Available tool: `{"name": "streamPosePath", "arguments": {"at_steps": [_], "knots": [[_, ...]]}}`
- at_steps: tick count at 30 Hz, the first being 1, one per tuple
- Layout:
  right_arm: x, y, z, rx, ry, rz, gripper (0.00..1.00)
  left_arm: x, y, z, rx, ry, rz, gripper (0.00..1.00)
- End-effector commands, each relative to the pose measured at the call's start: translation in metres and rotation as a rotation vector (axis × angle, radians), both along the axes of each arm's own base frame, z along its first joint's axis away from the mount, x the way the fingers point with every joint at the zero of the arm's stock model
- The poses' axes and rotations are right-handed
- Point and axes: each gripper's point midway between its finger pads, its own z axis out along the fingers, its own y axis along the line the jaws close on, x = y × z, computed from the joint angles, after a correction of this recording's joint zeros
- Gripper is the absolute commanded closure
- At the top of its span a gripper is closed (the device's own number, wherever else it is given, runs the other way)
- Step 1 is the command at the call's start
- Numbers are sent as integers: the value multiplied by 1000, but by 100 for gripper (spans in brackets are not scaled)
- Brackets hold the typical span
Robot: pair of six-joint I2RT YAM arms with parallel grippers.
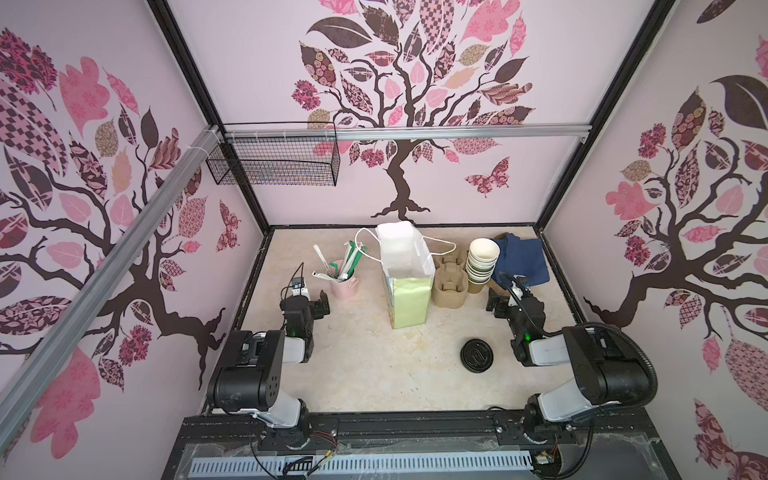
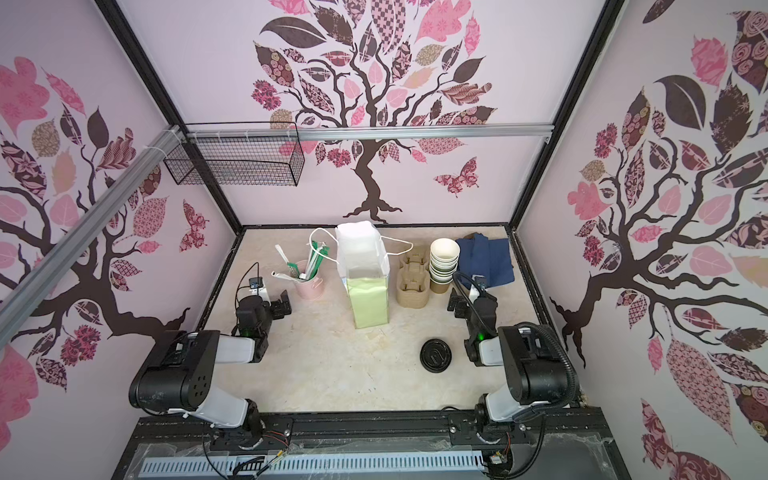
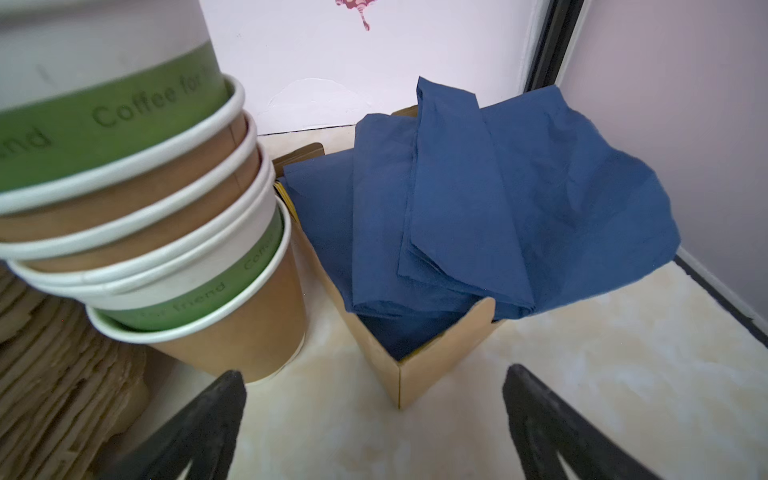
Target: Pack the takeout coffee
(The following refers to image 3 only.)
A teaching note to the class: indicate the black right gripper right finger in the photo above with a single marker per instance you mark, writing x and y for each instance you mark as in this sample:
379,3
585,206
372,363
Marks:
548,434

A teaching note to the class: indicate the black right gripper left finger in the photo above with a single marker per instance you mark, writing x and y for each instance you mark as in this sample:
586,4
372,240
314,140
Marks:
197,443

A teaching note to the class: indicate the stack of pulp cup carriers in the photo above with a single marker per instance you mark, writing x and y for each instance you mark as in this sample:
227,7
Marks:
66,389

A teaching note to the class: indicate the brown cardboard napkin box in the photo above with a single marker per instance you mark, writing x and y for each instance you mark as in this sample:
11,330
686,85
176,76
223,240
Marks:
406,380

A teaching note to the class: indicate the blue paper napkins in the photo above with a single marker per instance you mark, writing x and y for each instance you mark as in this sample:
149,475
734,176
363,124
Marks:
523,202

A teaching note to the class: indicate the stack of paper cups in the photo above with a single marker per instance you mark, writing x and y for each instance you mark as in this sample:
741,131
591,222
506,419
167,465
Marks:
132,181

